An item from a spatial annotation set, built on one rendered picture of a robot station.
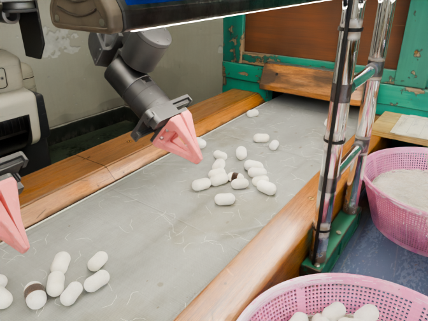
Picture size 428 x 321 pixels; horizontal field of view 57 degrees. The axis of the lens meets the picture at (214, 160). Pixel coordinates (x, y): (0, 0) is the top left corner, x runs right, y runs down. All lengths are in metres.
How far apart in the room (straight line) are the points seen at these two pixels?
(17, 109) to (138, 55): 0.59
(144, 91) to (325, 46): 0.60
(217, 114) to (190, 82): 1.66
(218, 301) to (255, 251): 0.10
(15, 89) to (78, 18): 0.81
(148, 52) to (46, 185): 0.28
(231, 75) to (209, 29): 1.27
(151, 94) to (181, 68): 2.06
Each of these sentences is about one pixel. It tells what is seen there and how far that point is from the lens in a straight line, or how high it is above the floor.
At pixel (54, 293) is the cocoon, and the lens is 0.51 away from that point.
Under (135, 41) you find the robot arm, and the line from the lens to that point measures 0.59.
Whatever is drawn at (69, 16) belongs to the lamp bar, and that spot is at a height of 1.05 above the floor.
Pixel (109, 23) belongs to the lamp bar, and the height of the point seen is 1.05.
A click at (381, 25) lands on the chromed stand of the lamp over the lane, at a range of 0.61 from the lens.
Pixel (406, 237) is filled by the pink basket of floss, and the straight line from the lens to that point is 0.71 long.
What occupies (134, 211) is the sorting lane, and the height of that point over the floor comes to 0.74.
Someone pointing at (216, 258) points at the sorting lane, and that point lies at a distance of 0.54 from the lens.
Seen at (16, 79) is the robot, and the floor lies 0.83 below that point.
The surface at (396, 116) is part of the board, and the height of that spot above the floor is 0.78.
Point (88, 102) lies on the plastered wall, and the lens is 3.03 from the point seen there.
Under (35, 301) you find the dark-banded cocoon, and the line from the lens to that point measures 0.50.
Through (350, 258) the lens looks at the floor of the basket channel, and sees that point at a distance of 0.68.
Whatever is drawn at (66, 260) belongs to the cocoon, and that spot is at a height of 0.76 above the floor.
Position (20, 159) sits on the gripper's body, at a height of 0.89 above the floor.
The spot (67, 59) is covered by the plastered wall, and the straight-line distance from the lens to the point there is 2.89.
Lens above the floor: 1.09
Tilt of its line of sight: 26 degrees down
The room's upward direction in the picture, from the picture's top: straight up
